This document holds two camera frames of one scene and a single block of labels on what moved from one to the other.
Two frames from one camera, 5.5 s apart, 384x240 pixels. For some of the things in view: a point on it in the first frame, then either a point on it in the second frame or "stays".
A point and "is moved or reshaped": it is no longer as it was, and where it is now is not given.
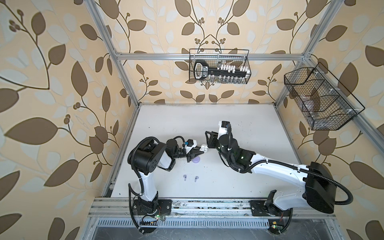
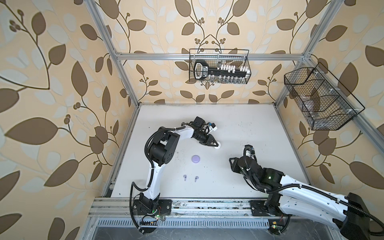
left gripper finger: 196,149 -> 212,141
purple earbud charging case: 196,159 stays
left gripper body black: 181,153 -> 202,137
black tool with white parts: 224,72 stays
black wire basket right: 324,103 stays
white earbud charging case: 204,148 is moved or reshaped
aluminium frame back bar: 210,56 stays
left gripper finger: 192,154 -> 212,142
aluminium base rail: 118,213 stays
